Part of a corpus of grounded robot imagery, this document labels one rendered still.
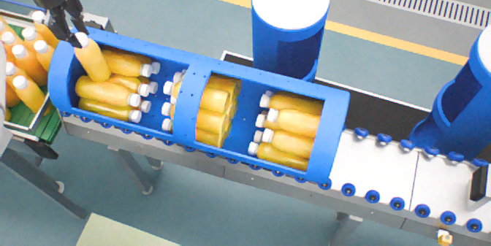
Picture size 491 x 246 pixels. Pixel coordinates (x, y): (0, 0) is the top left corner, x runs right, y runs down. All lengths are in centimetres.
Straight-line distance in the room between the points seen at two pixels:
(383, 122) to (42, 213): 179
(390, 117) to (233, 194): 90
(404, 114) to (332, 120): 132
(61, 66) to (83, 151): 129
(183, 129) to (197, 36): 161
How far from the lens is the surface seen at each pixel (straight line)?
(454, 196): 171
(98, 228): 150
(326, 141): 136
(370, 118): 261
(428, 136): 263
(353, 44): 299
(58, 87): 158
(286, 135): 144
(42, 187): 221
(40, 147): 185
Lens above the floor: 246
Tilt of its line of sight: 64 degrees down
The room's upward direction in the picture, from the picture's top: 4 degrees counter-clockwise
